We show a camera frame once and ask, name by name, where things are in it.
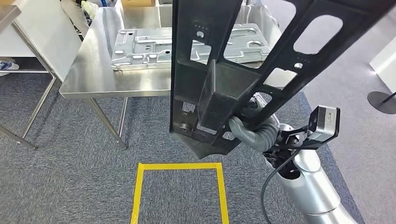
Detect black plastic frame part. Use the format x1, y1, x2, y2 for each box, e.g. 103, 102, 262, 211
169, 0, 396, 160

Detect person's gloved hand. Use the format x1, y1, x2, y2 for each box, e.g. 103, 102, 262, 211
81, 0, 99, 20

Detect white box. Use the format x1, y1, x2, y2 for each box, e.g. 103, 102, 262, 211
369, 44, 396, 94

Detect stamped grey metal plate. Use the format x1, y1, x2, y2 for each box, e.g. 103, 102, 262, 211
111, 23, 272, 72

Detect white side table steel legs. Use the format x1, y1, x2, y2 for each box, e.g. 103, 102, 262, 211
0, 0, 83, 151

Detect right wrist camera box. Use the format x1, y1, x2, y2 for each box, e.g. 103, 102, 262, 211
307, 105, 341, 143

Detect black stanchion base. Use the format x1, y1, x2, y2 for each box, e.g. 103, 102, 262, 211
367, 90, 396, 115

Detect stainless steel workbench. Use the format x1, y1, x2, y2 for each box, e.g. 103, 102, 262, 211
58, 4, 282, 151

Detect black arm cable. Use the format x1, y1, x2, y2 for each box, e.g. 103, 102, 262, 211
260, 148, 303, 224

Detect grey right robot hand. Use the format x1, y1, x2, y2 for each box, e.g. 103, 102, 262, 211
228, 116, 264, 150

